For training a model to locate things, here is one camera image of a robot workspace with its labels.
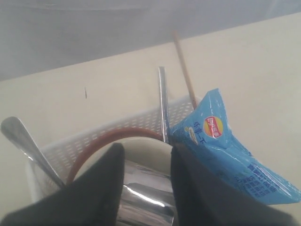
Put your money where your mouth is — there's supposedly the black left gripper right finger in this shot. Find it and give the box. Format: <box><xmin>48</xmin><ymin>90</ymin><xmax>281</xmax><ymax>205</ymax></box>
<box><xmin>171</xmin><ymin>144</ymin><xmax>299</xmax><ymax>226</ymax></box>

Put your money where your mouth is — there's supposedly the blue chips bag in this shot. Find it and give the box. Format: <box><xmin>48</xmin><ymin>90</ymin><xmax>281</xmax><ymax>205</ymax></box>
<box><xmin>171</xmin><ymin>89</ymin><xmax>301</xmax><ymax>205</ymax></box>

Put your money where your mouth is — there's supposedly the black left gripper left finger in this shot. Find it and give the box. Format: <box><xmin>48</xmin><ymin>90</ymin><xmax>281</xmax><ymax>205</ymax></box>
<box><xmin>5</xmin><ymin>143</ymin><xmax>125</xmax><ymax>226</ymax></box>

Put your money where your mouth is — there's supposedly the steel knife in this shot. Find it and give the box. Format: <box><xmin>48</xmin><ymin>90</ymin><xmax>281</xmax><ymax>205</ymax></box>
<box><xmin>158</xmin><ymin>66</ymin><xmax>169</xmax><ymax>143</ymax></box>

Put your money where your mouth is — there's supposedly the brown wooden plate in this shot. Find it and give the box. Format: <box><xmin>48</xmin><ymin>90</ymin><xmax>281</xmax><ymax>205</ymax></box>
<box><xmin>65</xmin><ymin>127</ymin><xmax>163</xmax><ymax>186</ymax></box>

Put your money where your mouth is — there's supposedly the shiny steel cup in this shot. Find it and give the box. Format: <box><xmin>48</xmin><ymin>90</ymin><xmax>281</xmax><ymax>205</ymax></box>
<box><xmin>116</xmin><ymin>161</ymin><xmax>176</xmax><ymax>226</ymax></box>

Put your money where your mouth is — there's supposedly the cream ceramic bowl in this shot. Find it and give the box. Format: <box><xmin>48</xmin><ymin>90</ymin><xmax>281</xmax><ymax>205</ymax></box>
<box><xmin>71</xmin><ymin>137</ymin><xmax>172</xmax><ymax>179</ymax></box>

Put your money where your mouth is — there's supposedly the steel fork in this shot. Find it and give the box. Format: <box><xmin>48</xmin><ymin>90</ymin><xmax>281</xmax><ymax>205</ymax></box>
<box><xmin>0</xmin><ymin>116</ymin><xmax>65</xmax><ymax>188</ymax></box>

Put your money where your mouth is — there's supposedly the white perforated plastic basket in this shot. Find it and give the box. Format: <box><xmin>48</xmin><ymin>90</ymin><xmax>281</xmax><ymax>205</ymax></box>
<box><xmin>24</xmin><ymin>94</ymin><xmax>203</xmax><ymax>205</ymax></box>

